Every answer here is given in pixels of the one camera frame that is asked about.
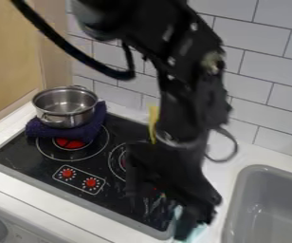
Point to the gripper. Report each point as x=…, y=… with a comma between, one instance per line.
x=169, y=167

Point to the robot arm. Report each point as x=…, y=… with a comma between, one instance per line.
x=182, y=63

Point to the toy stove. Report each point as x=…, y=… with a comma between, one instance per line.
x=47, y=164

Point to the yellow toy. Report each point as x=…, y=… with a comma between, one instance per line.
x=153, y=120

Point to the dark blue cloth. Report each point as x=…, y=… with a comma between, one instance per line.
x=89, y=126

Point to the toy sink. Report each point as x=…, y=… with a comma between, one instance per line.
x=271, y=209

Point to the silver pot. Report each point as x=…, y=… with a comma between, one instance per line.
x=64, y=106

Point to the wooden board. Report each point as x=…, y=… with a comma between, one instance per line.
x=9, y=57

